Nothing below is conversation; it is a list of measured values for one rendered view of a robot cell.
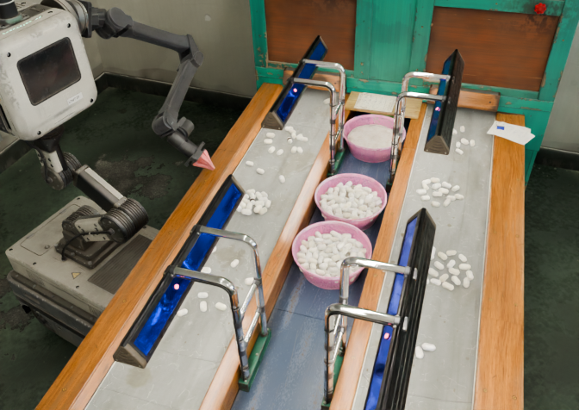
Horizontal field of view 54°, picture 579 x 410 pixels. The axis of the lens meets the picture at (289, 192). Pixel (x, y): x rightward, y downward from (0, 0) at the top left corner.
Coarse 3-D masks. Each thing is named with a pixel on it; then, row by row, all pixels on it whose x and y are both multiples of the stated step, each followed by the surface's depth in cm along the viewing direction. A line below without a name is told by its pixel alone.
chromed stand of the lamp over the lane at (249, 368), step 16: (240, 240) 144; (256, 256) 146; (176, 272) 136; (192, 272) 135; (256, 272) 150; (224, 288) 133; (256, 288) 151; (240, 320) 142; (256, 320) 157; (240, 336) 145; (240, 352) 150; (256, 352) 165; (240, 368) 154; (256, 368) 163; (240, 384) 158
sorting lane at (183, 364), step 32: (320, 96) 269; (320, 128) 248; (256, 160) 232; (288, 160) 231; (288, 192) 216; (256, 224) 203; (224, 256) 191; (192, 288) 181; (192, 320) 171; (224, 320) 171; (160, 352) 163; (192, 352) 162; (224, 352) 162; (128, 384) 155; (160, 384) 155; (192, 384) 155
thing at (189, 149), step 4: (188, 140) 212; (184, 144) 211; (188, 144) 212; (192, 144) 213; (200, 144) 216; (204, 144) 216; (180, 148) 211; (184, 148) 211; (188, 148) 211; (192, 148) 212; (196, 148) 213; (200, 148) 214; (184, 152) 212; (188, 152) 212; (192, 152) 212; (188, 156) 213; (192, 156) 209; (188, 160) 211; (192, 160) 210; (184, 164) 213; (188, 164) 212
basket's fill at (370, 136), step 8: (360, 128) 249; (368, 128) 249; (376, 128) 249; (384, 128) 249; (352, 136) 244; (360, 136) 243; (368, 136) 243; (376, 136) 244; (384, 136) 244; (360, 144) 240; (368, 144) 239; (376, 144) 239; (384, 144) 238
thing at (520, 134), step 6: (492, 126) 241; (498, 126) 239; (504, 126) 240; (510, 126) 239; (516, 126) 239; (492, 132) 237; (498, 132) 236; (504, 132) 236; (510, 132) 236; (516, 132) 236; (522, 132) 236; (528, 132) 236; (510, 138) 233; (516, 138) 233; (522, 138) 232; (528, 138) 233; (522, 144) 229
